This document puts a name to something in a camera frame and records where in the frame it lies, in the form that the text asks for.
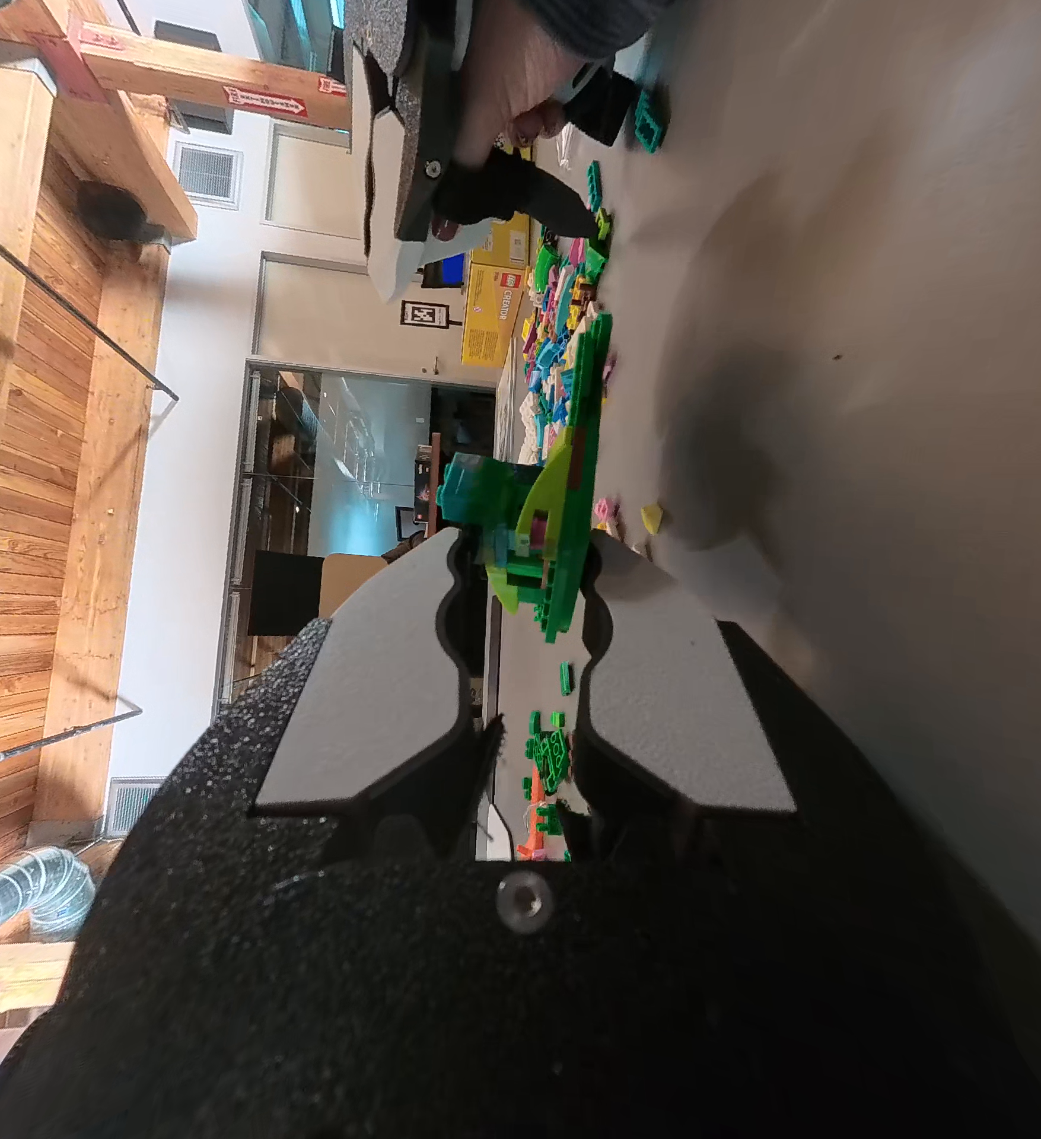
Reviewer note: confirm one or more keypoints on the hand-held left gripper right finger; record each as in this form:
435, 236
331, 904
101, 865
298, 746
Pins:
680, 712

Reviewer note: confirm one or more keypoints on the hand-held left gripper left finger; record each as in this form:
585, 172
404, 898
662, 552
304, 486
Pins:
369, 712

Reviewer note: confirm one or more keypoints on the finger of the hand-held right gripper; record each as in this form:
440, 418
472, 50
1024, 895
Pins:
385, 267
449, 245

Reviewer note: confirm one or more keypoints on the pile of colourful toy bricks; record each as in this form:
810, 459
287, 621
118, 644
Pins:
556, 356

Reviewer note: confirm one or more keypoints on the green toy brick model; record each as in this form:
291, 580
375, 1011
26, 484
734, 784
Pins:
565, 534

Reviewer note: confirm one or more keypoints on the teal toy brick piece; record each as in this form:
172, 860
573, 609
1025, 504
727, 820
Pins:
651, 120

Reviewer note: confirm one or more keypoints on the person's right forearm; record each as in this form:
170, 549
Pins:
591, 22

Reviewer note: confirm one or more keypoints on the yellow toy set box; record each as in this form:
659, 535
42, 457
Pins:
489, 320

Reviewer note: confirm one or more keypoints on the dark boxed set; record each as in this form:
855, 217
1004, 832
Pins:
422, 485

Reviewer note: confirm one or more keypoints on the person's right hand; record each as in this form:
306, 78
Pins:
502, 80

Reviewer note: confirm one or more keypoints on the blue storage bin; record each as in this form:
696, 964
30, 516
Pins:
452, 270

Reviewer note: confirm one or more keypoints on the black white marker tag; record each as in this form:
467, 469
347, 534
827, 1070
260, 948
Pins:
422, 313

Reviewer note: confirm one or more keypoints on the scatter of green toy bricks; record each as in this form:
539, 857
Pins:
547, 752

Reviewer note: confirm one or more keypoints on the teal long toy brick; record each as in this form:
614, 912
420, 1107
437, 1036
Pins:
594, 182

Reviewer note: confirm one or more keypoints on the long wooden-edged table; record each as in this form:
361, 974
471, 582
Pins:
438, 440

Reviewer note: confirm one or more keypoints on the yellow slope toy brick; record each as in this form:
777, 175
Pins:
653, 519

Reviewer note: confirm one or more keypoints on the orange brick separator tool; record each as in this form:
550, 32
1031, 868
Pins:
529, 841

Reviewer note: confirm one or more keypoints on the scattered pink yellow toy bricks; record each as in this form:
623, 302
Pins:
606, 510

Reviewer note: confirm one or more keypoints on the black round ceiling fixture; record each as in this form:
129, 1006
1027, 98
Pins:
115, 212

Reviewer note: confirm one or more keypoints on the black wall screen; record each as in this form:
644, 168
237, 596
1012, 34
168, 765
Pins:
284, 592

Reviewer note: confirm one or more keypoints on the wall air vent grille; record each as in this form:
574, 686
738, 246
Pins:
207, 173
133, 805

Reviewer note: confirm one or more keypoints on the wooden support post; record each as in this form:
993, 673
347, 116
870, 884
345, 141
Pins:
173, 80

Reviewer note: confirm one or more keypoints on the silver flexible air duct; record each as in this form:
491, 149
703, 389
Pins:
22, 894

